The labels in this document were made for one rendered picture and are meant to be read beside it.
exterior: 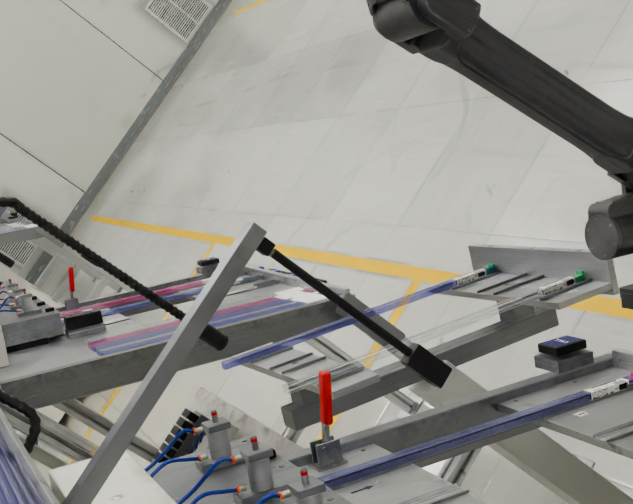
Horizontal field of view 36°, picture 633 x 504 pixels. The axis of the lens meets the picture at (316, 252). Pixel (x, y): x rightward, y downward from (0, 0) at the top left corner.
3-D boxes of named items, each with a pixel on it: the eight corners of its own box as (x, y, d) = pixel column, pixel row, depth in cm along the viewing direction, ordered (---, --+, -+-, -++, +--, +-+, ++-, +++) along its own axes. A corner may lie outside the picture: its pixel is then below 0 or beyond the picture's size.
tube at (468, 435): (634, 382, 123) (633, 373, 123) (642, 384, 122) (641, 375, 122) (267, 504, 103) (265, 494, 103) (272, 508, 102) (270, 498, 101)
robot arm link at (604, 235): (690, 145, 118) (637, 151, 126) (619, 158, 113) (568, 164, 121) (702, 243, 119) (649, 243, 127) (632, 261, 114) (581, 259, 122)
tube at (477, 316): (579, 279, 147) (578, 272, 147) (585, 280, 146) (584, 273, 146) (284, 393, 126) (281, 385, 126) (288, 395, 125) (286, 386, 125)
